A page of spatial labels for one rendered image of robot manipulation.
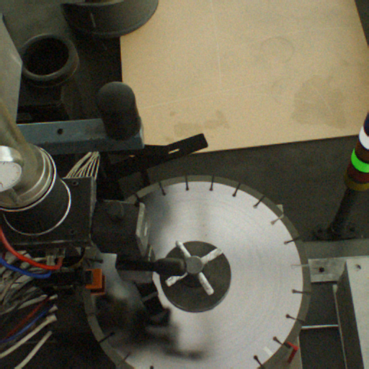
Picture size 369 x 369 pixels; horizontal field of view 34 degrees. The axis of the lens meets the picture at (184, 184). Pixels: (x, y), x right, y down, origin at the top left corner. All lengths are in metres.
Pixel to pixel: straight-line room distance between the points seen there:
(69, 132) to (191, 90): 0.44
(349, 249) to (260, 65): 0.47
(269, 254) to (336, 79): 0.55
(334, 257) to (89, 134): 0.52
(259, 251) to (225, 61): 0.57
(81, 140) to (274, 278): 0.37
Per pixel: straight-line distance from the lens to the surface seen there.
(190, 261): 0.89
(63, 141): 0.96
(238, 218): 0.97
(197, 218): 0.97
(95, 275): 0.94
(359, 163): 0.92
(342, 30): 1.46
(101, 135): 0.95
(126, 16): 1.42
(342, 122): 1.31
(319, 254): 1.17
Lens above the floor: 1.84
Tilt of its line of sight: 63 degrees down
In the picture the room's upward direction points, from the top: 8 degrees counter-clockwise
